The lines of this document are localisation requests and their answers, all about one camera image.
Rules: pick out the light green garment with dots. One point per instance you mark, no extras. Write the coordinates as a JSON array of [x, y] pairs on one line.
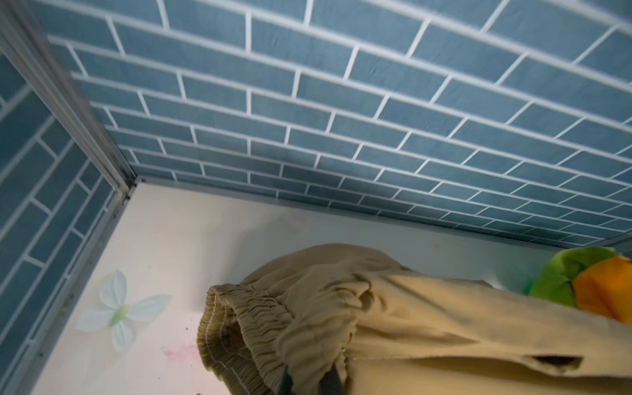
[[555, 283]]

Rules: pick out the orange shorts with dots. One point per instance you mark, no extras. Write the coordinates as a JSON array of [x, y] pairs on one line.
[[605, 289]]

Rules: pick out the tan drawstring shorts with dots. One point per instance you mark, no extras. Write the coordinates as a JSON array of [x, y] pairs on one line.
[[391, 330]]

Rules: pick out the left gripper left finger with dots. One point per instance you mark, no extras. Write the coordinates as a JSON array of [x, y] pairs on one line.
[[285, 386]]

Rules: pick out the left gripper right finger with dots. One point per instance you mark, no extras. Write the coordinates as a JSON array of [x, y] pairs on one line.
[[331, 384]]

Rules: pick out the left aluminium corner post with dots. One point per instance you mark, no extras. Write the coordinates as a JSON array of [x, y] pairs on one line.
[[23, 42]]

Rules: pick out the white butterfly decoration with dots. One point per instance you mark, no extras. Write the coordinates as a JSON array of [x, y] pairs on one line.
[[116, 314]]

